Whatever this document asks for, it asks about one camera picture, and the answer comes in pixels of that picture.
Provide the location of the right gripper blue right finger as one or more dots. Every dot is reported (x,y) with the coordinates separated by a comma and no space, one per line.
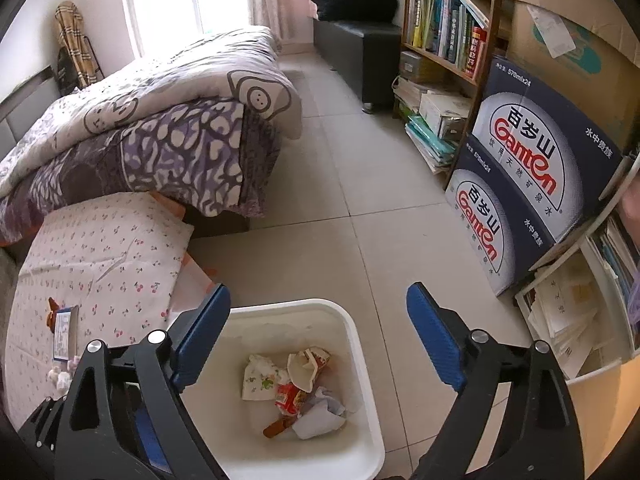
(435,327)

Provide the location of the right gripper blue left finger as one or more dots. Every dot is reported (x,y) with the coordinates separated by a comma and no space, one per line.
(194,334)

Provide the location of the white paper cup green print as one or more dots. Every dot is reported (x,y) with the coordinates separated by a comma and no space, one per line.
(262,378)

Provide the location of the white label blue box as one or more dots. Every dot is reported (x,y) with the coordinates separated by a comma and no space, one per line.
(65,334)

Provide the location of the white plastic waste bin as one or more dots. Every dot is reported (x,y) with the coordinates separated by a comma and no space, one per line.
(253,440)

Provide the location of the torn red noodle cup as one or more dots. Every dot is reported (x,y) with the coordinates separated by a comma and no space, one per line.
(305,366)

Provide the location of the red instant noodle cup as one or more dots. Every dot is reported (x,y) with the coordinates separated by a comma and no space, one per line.
(290,400)

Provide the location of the person's right hand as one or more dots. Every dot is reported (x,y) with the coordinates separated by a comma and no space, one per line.
(629,211)

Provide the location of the cherry print tablecloth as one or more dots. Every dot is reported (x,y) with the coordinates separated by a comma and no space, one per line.
(115,260)

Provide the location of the lower Ganten water carton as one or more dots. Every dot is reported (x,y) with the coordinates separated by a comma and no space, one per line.
(503,228)

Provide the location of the ganten water carton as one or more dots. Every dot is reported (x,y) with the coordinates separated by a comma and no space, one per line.
(560,160)
(503,228)

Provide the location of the orange peel piece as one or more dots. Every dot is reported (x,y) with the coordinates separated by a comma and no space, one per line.
(51,316)

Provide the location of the upper Ganten water carton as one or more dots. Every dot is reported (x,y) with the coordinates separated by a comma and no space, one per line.
(560,160)

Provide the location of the bed with grey headboard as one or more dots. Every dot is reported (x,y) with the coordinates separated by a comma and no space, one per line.
(20,112)

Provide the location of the white patterned duvet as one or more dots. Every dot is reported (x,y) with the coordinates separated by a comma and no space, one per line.
(241,64)

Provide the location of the black handbag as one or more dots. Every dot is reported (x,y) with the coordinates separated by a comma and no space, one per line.
(66,75)

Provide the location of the black storage bench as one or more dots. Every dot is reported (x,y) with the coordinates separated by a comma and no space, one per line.
(366,56)

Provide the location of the brown cardboard box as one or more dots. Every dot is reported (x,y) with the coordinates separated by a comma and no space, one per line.
(587,51)

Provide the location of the wooden bookshelf with books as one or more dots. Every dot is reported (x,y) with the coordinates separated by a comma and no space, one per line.
(457,39)

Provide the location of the plaid coat on rack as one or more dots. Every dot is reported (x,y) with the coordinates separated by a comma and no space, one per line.
(74,41)

